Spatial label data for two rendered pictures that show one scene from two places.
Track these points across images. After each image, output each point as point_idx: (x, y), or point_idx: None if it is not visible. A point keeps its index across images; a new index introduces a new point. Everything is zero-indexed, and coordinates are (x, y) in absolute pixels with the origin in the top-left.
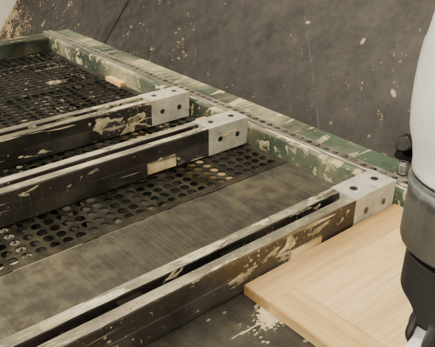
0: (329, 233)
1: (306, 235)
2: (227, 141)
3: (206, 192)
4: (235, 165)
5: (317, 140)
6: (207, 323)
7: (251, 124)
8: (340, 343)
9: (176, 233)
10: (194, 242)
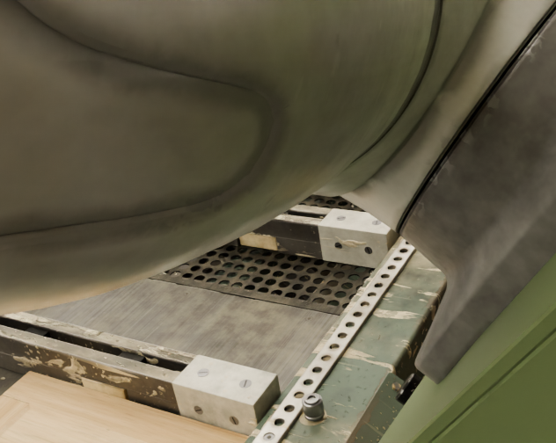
0: (137, 396)
1: (98, 374)
2: (351, 253)
3: (229, 291)
4: (314, 286)
5: (383, 311)
6: None
7: (393, 247)
8: None
9: (130, 306)
10: (118, 321)
